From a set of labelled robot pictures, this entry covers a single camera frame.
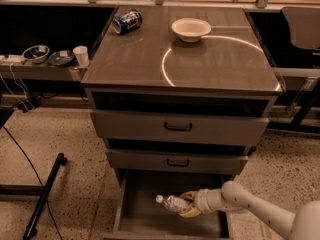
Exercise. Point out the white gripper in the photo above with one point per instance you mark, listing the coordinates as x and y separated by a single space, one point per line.
202 201

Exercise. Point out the clear plastic water bottle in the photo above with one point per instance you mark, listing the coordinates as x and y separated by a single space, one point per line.
173 203

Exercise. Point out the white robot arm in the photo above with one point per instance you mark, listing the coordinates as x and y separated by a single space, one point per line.
304 225

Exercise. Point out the open grey bottom drawer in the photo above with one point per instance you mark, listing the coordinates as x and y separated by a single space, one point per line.
140 217

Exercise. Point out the grey middle drawer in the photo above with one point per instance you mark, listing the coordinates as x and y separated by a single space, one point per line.
176 162

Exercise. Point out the grey drawer cabinet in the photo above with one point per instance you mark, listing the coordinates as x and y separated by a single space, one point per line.
151 69

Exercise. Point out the grey top drawer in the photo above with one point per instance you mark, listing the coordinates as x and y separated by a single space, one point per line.
181 128

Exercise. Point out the black stand leg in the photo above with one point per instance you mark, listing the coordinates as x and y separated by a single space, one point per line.
31 231

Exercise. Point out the white paper bowl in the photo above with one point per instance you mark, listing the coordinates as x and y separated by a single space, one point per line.
191 29

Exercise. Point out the white paper cup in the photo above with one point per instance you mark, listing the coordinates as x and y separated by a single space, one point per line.
81 54

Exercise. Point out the blue soda can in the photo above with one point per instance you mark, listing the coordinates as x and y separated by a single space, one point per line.
127 22

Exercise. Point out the blue bowl on shelf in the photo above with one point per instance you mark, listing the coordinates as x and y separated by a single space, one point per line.
61 58

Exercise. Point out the white bowl on shelf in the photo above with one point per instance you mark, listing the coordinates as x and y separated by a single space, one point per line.
36 54

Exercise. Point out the white power strip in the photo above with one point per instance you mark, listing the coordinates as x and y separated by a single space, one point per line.
11 59

